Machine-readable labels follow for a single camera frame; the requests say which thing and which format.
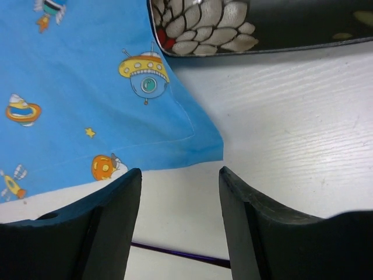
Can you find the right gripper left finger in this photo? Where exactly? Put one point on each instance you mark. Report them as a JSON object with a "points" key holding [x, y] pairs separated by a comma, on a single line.
{"points": [[87, 239]]}

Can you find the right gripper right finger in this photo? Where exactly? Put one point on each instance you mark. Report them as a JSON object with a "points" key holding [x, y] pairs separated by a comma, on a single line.
{"points": [[269, 240]]}

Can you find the blue space-print cloth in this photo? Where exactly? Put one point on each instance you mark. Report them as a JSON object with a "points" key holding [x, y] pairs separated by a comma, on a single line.
{"points": [[86, 95]]}

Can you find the dark floral square plate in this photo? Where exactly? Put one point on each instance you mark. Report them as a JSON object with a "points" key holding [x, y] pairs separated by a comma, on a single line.
{"points": [[211, 28]]}

